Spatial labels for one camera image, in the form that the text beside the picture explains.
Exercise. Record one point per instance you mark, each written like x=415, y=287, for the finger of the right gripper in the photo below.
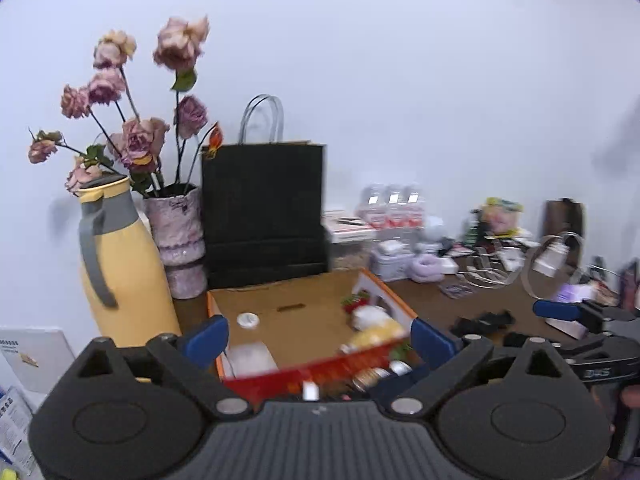
x=557, y=310
x=512, y=342

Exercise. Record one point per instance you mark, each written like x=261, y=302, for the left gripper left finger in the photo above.
x=137, y=412

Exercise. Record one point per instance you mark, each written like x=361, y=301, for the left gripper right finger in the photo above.
x=493, y=413

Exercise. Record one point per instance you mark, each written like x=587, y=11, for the clear box of white beads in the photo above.
x=248, y=360

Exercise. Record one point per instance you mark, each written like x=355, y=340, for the small white round lid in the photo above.
x=248, y=320

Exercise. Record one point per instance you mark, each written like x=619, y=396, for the yellow plush toy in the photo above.
x=374, y=336

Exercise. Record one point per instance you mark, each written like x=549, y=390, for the round metal tin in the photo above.
x=370, y=377

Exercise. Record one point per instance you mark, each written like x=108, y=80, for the person's right hand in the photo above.
x=619, y=403

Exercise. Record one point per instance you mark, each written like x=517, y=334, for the white charger adapter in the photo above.
x=552, y=259

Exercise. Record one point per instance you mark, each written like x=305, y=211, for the brown leather bag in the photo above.
x=564, y=215

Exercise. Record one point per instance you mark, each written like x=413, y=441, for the yellow thermos jug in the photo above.
x=123, y=278

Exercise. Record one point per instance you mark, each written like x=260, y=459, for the pink snack packet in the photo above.
x=501, y=216

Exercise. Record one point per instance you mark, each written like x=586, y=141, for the blue white pamphlets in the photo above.
x=16, y=416

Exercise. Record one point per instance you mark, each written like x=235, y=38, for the purple scrunchie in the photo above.
x=425, y=268

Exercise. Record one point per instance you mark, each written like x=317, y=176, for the white round speaker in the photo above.
x=434, y=231

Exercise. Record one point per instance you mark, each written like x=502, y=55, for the white tin box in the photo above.
x=390, y=268

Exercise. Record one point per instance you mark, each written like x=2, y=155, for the water bottle right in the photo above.
x=414, y=207

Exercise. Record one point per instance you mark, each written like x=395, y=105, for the water bottle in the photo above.
x=372, y=207
x=414, y=207
x=396, y=214

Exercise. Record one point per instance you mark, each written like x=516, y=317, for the white earbud case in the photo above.
x=392, y=247

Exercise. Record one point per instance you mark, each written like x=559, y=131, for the water bottle middle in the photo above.
x=396, y=214

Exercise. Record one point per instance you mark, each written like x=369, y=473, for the purple textured vase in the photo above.
x=177, y=231

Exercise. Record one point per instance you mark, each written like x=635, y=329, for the red cardboard box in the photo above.
x=303, y=324

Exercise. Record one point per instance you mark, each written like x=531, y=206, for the clear container of grains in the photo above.
x=350, y=256

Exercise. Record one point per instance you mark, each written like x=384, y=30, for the water bottle left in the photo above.
x=372, y=207

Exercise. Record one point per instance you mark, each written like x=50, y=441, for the white flat box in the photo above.
x=343, y=229

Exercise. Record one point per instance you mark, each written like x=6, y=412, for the black paper shopping bag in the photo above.
x=262, y=204

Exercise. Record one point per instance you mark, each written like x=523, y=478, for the pink dried rose bouquet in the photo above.
x=149, y=151

